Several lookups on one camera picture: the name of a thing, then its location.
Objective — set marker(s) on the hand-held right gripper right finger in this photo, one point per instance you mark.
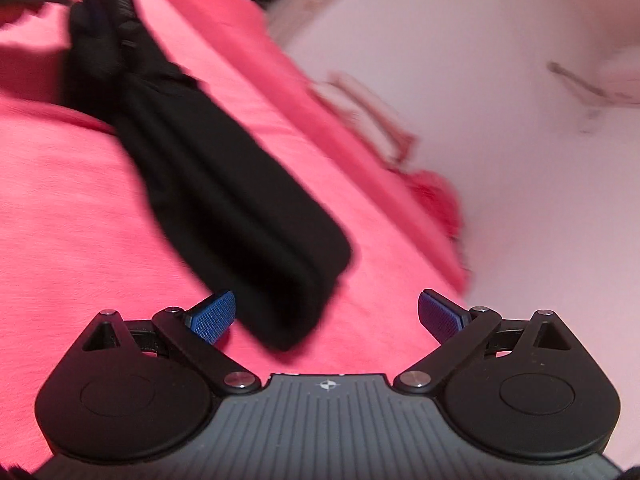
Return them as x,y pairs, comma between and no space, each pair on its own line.
442,317

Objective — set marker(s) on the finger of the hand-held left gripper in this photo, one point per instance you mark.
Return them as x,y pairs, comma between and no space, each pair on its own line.
92,35

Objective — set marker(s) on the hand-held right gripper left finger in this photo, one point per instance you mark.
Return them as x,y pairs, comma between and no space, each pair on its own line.
212,317

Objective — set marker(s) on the black knit pants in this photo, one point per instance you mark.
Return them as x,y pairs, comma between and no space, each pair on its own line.
240,210

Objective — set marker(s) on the folded red blanket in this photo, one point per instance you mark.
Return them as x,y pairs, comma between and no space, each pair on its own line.
437,200

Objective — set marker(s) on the pink terry blanket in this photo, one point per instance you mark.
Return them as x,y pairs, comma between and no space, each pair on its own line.
75,210

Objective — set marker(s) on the pale floral curtain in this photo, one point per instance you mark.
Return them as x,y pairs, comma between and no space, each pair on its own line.
325,0

